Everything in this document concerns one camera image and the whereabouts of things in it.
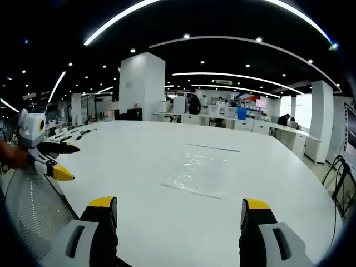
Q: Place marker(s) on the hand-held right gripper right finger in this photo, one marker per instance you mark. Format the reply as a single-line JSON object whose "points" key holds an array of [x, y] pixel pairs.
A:
{"points": [[267, 239]]}

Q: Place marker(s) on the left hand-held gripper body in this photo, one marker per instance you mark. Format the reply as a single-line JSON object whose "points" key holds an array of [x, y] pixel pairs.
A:
{"points": [[30, 130]]}

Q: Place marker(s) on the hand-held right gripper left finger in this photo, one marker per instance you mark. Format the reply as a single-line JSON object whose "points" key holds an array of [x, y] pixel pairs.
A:
{"points": [[83, 239]]}

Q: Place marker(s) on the clear plastic food packaging bag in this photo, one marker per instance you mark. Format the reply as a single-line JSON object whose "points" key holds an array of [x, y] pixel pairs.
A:
{"points": [[200, 172]]}

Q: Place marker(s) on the person's left hand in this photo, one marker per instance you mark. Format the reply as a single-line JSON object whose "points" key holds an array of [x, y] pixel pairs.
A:
{"points": [[12, 155]]}

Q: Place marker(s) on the white mesh basket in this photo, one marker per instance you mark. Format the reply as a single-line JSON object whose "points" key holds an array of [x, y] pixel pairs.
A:
{"points": [[30, 205]]}

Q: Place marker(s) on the black cabinet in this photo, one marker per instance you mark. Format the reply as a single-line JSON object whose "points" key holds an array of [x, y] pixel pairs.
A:
{"points": [[135, 114]]}

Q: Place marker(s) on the black metal stand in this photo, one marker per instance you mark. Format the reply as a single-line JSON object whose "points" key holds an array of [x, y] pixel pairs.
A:
{"points": [[340, 180]]}

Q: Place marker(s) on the wide white square pillar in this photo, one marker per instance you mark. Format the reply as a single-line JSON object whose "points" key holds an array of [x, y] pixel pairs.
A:
{"points": [[142, 86]]}

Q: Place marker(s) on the blue box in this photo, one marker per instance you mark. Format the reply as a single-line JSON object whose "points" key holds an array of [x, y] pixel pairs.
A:
{"points": [[241, 113]]}

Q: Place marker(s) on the narrow white pillar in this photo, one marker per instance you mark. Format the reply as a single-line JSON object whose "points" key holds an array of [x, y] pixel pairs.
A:
{"points": [[321, 119]]}

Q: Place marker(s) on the pink display screen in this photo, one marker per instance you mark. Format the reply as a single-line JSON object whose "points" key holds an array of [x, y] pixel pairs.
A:
{"points": [[261, 103]]}

